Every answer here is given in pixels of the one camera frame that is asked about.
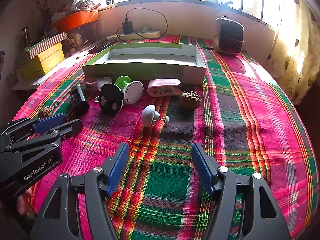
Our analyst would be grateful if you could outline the person's left hand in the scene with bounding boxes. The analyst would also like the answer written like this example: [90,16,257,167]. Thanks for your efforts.
[16,186,34,215]

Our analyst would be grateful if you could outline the pink loop clip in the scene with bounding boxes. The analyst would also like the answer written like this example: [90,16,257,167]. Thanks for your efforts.
[84,78,99,90]

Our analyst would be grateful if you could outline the shallow white cardboard box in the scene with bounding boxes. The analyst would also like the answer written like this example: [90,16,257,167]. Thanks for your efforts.
[82,42,207,85]

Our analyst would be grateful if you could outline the yellow box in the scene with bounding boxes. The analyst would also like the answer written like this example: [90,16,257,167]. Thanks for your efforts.
[21,42,65,78]

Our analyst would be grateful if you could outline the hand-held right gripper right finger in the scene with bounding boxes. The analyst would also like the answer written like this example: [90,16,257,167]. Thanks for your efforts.
[191,142,292,240]

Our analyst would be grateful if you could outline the glass cabinet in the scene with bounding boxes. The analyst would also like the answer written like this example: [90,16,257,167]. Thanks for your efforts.
[62,22,100,53]

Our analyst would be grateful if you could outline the small rough walnut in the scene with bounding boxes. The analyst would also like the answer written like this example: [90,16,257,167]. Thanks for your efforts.
[38,106,54,119]

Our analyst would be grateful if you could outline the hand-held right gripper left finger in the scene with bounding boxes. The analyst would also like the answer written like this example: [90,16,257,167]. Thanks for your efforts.
[29,142,130,240]

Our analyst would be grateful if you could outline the black charger cable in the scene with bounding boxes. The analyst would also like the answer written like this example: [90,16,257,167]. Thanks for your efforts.
[116,7,168,42]

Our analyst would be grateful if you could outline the black rectangular device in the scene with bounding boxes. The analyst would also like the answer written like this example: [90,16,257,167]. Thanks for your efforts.
[70,84,91,115]

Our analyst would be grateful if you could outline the plaid pink green blanket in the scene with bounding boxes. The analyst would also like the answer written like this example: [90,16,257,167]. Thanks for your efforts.
[12,34,319,240]

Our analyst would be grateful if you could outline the black round disc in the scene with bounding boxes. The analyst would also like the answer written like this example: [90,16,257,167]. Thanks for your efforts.
[98,83,124,115]

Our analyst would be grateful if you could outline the cream power strip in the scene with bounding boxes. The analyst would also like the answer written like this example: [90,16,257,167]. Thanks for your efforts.
[107,31,160,40]

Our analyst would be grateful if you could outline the dried branches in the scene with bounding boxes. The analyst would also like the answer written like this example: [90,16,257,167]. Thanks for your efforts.
[32,0,65,23]

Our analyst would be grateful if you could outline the red white striped box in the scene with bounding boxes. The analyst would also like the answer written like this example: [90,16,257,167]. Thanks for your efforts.
[26,32,68,58]

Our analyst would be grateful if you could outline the orange box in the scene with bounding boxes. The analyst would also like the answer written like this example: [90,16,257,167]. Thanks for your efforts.
[51,10,99,32]

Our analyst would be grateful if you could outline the pink white spool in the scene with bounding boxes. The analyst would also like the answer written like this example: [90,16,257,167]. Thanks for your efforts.
[147,78,181,97]

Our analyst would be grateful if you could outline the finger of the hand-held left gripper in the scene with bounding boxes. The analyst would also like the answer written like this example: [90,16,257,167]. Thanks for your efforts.
[7,119,83,167]
[0,113,67,144]

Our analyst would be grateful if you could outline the cream dotted curtain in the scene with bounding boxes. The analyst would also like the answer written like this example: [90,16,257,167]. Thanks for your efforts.
[271,0,320,105]

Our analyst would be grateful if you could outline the white round lid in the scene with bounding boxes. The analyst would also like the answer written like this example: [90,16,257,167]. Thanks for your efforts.
[97,77,113,92]

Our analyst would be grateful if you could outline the white mushroom-shaped knob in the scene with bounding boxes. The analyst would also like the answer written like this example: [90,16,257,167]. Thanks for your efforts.
[141,105,169,128]

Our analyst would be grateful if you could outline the large smooth walnut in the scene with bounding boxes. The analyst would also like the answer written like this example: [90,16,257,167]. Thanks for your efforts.
[179,90,202,110]

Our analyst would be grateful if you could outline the green and white spool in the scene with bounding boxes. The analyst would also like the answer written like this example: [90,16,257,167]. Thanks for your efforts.
[114,76,144,105]

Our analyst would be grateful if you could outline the small beige fan heater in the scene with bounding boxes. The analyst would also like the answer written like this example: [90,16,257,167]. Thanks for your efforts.
[212,16,244,56]

